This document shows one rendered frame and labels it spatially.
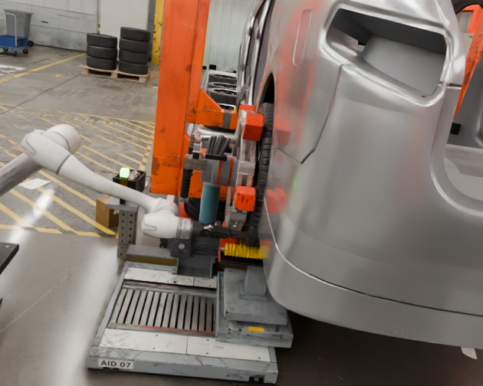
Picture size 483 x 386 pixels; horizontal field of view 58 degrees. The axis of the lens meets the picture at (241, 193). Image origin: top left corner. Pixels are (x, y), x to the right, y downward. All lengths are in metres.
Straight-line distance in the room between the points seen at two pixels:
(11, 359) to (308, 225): 1.54
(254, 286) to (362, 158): 1.36
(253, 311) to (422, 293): 1.16
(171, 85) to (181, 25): 0.30
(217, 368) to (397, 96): 1.47
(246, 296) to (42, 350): 0.96
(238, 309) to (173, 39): 1.38
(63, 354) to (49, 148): 0.93
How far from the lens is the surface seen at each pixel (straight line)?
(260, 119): 1.74
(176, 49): 2.35
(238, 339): 2.16
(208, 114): 4.35
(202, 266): 2.67
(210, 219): 2.19
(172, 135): 2.42
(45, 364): 2.19
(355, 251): 1.06
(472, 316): 1.25
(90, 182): 1.86
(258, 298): 2.24
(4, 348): 2.30
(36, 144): 1.88
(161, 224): 1.84
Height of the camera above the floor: 1.47
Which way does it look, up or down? 21 degrees down
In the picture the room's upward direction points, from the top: 9 degrees clockwise
